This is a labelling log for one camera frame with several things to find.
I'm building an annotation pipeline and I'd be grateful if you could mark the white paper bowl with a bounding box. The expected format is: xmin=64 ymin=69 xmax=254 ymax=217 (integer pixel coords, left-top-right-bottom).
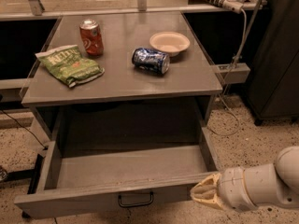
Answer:
xmin=149 ymin=32 xmax=190 ymax=57

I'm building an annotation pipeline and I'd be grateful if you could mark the white power cable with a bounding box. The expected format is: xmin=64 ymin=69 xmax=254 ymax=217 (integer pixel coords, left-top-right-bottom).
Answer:
xmin=206 ymin=8 xmax=249 ymax=137

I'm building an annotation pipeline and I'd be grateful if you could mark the grey top drawer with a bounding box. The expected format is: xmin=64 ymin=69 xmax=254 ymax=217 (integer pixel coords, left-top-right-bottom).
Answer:
xmin=14 ymin=127 xmax=219 ymax=219

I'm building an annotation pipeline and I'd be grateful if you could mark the green chip bag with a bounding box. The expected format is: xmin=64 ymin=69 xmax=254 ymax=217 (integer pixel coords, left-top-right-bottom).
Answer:
xmin=36 ymin=45 xmax=105 ymax=88

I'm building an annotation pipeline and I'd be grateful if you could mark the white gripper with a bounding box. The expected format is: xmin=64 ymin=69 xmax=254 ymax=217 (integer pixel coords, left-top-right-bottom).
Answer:
xmin=191 ymin=167 xmax=257 ymax=212

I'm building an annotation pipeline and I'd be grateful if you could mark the orange soda can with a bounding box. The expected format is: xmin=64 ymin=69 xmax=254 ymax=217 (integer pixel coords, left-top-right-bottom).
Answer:
xmin=79 ymin=19 xmax=104 ymax=56

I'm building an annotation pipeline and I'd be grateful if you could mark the grey cabinet table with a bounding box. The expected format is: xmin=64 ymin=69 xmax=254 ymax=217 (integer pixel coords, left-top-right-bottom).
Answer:
xmin=22 ymin=12 xmax=221 ymax=147

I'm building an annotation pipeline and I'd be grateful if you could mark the black drawer handle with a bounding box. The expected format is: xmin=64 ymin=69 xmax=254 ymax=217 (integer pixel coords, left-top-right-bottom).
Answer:
xmin=118 ymin=191 xmax=154 ymax=208

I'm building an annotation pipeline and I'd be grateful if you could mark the black floor cable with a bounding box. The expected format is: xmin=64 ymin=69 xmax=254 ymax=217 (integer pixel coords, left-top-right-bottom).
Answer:
xmin=0 ymin=108 xmax=49 ymax=149

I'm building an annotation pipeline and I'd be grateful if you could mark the dark cabinet at right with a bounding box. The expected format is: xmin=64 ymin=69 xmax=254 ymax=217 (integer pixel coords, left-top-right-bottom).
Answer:
xmin=245 ymin=0 xmax=299 ymax=126

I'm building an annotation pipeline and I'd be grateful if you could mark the blue crushed soda can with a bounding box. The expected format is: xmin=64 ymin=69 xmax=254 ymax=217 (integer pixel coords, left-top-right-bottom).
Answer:
xmin=132 ymin=48 xmax=170 ymax=75

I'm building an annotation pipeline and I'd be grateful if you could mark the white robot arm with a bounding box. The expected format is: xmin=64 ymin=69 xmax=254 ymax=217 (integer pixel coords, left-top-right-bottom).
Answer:
xmin=191 ymin=147 xmax=299 ymax=212

